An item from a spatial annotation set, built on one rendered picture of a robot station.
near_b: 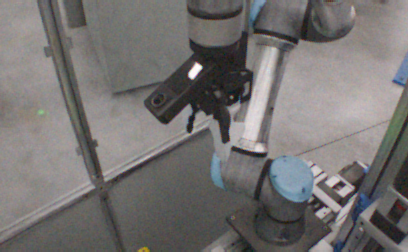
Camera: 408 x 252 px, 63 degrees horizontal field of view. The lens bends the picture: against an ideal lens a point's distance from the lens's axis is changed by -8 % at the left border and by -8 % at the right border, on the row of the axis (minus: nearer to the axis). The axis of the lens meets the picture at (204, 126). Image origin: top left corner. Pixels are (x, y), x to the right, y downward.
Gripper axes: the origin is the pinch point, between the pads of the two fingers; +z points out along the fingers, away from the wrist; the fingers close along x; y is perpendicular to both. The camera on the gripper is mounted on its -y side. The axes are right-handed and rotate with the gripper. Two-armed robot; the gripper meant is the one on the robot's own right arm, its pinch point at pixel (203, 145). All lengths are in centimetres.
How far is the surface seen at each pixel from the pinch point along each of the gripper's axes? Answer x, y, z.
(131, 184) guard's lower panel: 45, 4, 57
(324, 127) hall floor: 67, 185, 148
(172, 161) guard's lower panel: 45, 22, 57
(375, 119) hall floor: 43, 230, 148
